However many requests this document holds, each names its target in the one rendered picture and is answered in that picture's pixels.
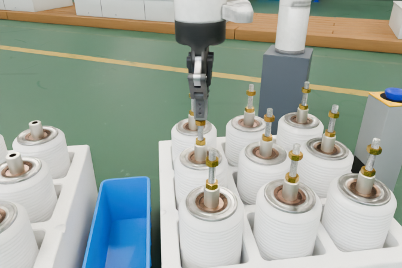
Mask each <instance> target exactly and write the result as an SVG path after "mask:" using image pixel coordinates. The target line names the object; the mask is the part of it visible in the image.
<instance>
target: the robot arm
mask: <svg viewBox="0 0 402 268"><path fill-rule="evenodd" d="M173 3H174V18H175V39H176V41H177V43H179V44H182V45H188V46H189V47H191V51H189V52H188V56H187V60H186V61H187V68H188V76H187V79H188V84H189V88H190V97H191V99H193V100H194V119H195V120H206V119H207V117H208V97H209V86H210V85H211V79H212V66H213V62H214V52H211V51H209V46H210V45H213V46H214V45H218V44H221V43H223V42H224V41H225V39H226V20H229V21H231V22H235V23H252V22H253V15H254V11H253V9H252V6H251V3H250V2H249V1H248V0H238V1H233V2H227V0H173ZM310 4H311V0H280V1H279V13H278V25H277V31H276V42H275V51H276V52H277V53H281V54H290V55H295V54H302V53H304V47H305V42H306V34H307V26H308V21H309V13H310Z"/></svg>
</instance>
